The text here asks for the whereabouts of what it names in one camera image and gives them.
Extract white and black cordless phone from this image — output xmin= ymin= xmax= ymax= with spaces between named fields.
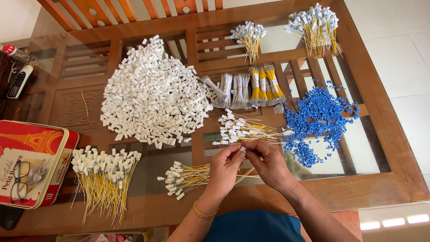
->
xmin=6 ymin=64 xmax=34 ymax=99

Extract yellow wire bundle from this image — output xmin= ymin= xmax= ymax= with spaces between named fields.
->
xmin=248 ymin=67 xmax=265 ymax=108
xmin=264 ymin=65 xmax=287 ymax=105
xmin=258 ymin=68 xmax=275 ymax=107

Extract person's blue garment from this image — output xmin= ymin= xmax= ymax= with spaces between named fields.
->
xmin=204 ymin=210 xmax=307 ymax=242

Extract single loose yellow wire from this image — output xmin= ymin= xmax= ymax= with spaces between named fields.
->
xmin=81 ymin=90 xmax=89 ymax=118

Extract gold chain bracelet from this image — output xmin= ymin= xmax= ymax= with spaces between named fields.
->
xmin=193 ymin=201 xmax=219 ymax=220

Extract black-framed eyeglasses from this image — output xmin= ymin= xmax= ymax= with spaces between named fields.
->
xmin=10 ymin=161 xmax=31 ymax=204

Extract pile of white-plugged wires without clips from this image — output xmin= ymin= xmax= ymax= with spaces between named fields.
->
xmin=212 ymin=108 xmax=284 ymax=146

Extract white wire bundle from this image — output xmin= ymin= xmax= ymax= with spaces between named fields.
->
xmin=200 ymin=75 xmax=228 ymax=109
xmin=220 ymin=73 xmax=234 ymax=108
xmin=231 ymin=74 xmax=244 ymax=111
xmin=241 ymin=73 xmax=252 ymax=110

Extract red biscuit tin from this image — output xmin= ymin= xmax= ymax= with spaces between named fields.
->
xmin=0 ymin=120 xmax=80 ymax=210

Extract loose pile of blue-clipped wires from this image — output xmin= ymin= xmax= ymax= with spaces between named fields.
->
xmin=157 ymin=161 xmax=260 ymax=201

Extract large bunch of assembled yellow wires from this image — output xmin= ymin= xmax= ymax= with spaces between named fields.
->
xmin=70 ymin=145 xmax=142 ymax=226

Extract clear bottle with red cap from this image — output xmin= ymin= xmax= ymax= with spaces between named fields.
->
xmin=0 ymin=44 xmax=31 ymax=63

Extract person's right hand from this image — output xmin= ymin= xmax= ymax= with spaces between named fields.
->
xmin=241 ymin=139 xmax=299 ymax=196

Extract heap of blue plastic clips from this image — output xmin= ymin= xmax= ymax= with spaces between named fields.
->
xmin=282 ymin=79 xmax=361 ymax=168

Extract clutter of bags under table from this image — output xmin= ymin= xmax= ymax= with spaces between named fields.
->
xmin=55 ymin=227 xmax=170 ymax=242

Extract person's left hand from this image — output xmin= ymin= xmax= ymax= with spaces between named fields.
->
xmin=208 ymin=144 xmax=247 ymax=201

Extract small tied bunch assembled wires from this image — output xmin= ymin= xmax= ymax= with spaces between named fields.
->
xmin=230 ymin=21 xmax=267 ymax=65

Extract wooden slatted chair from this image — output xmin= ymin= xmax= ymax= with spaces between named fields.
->
xmin=37 ymin=0 xmax=224 ymax=32

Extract wide tied bunch assembled wires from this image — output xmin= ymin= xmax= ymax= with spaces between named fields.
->
xmin=284 ymin=3 xmax=342 ymax=57

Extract heap of white connector housings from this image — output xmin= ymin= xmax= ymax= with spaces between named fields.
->
xmin=100 ymin=35 xmax=215 ymax=150

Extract black smartphone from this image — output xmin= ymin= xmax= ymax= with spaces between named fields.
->
xmin=0 ymin=204 xmax=23 ymax=231

